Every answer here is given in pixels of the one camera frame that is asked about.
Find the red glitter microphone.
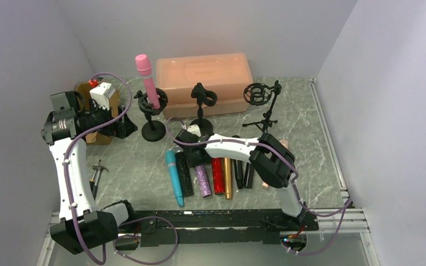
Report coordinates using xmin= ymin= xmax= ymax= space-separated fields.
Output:
xmin=211 ymin=158 xmax=225 ymax=195

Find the blue plastic microphone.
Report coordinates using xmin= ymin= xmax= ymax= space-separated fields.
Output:
xmin=165 ymin=150 xmax=185 ymax=207

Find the black glitter microphone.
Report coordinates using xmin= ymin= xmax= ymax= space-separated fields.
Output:
xmin=175 ymin=151 xmax=194 ymax=197

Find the brown cardboard box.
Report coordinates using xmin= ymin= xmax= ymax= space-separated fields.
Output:
xmin=74 ymin=81 xmax=122 ymax=146

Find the purple glitter microphone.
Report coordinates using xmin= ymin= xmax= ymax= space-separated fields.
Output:
xmin=194 ymin=165 xmax=212 ymax=198

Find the gold microphone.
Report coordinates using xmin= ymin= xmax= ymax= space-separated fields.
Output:
xmin=222 ymin=158 xmax=232 ymax=200

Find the black shock mount round-base stand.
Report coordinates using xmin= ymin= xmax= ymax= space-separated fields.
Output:
xmin=134 ymin=88 xmax=170 ymax=143

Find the slim black microphone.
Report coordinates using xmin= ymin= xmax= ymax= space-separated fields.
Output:
xmin=232 ymin=160 xmax=244 ymax=190

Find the black silver-head microphone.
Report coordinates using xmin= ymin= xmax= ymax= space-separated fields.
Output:
xmin=243 ymin=163 xmax=255 ymax=189

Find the black clip round-base stand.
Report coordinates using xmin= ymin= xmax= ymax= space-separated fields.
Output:
xmin=190 ymin=83 xmax=217 ymax=135

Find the pink microphone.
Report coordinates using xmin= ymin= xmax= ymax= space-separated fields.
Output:
xmin=135 ymin=54 xmax=160 ymax=110

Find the black tripod shock mount stand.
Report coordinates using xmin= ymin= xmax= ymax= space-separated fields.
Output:
xmin=242 ymin=80 xmax=283 ymax=134

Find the peach beige microphone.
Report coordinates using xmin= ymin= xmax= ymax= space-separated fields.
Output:
xmin=262 ymin=139 xmax=289 ymax=189

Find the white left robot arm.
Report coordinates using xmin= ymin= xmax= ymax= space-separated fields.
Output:
xmin=42 ymin=91 xmax=137 ymax=254

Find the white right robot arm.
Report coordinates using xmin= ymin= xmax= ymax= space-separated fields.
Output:
xmin=169 ymin=129 xmax=304 ymax=218

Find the grey metal hammer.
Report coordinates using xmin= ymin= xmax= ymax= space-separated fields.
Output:
xmin=90 ymin=160 xmax=109 ymax=186

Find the pink plastic storage box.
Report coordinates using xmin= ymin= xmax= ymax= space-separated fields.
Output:
xmin=155 ymin=53 xmax=253 ymax=119

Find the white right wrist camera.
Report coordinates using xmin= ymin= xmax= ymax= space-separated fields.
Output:
xmin=187 ymin=124 xmax=202 ymax=137

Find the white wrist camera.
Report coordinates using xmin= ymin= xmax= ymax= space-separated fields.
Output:
xmin=187 ymin=124 xmax=202 ymax=137
xmin=89 ymin=82 xmax=115 ymax=110

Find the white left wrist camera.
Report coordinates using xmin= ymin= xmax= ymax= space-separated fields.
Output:
xmin=89 ymin=82 xmax=115 ymax=110

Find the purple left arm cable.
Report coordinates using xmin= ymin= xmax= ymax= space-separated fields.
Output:
xmin=62 ymin=72 xmax=179 ymax=266

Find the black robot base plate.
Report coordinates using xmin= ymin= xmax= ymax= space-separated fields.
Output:
xmin=119 ymin=208 xmax=319 ymax=247

